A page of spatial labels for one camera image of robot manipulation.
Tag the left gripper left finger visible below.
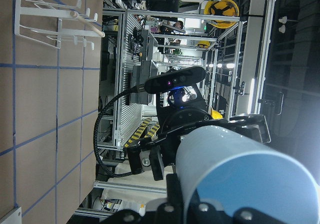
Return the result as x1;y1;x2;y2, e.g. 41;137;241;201
102;174;184;223

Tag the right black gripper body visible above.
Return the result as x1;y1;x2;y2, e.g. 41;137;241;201
129;83;236;154

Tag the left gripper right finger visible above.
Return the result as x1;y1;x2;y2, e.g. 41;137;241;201
186;191;283;223

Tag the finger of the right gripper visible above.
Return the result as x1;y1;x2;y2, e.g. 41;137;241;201
229;114;271;144
127;146;164;181

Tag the light blue plastic cup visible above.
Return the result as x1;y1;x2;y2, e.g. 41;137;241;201
175;125;320;223

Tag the yellow hard hat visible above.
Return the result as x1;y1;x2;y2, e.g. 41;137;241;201
203;0;240;29

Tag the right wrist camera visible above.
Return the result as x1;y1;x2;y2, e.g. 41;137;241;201
144;66;206;94

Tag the black camera cable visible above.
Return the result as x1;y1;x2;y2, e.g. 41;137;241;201
93;83;146;178

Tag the white wire cup rack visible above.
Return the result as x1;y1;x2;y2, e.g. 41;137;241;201
14;0;105;50

